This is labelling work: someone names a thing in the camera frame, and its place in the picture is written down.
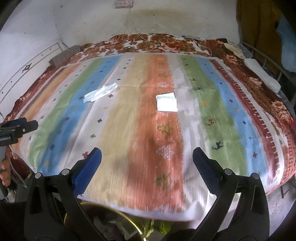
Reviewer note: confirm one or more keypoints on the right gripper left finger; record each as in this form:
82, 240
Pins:
84, 170

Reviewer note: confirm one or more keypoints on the light blue wrapper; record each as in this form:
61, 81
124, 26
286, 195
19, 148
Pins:
99, 93

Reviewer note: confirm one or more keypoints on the white folded paper square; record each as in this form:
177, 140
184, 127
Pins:
166, 102

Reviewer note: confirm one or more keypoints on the white rolled cloth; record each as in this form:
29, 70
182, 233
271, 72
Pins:
269, 81

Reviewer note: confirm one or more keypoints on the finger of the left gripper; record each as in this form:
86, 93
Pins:
13, 123
24, 126

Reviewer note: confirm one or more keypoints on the white bed headboard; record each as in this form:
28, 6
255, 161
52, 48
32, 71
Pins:
20, 82

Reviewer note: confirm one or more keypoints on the brown floral blanket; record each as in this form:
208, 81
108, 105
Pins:
254, 69

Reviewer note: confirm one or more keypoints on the person's left hand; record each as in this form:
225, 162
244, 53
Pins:
6, 170

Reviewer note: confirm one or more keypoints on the striped colourful bed mat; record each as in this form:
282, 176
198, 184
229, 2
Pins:
148, 129

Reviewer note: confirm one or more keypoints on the round dark trash bin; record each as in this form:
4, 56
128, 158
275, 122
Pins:
91, 221

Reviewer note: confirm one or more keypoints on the grey folded cloth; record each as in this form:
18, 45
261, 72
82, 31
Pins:
64, 56

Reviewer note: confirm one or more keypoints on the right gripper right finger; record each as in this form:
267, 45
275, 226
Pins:
209, 169

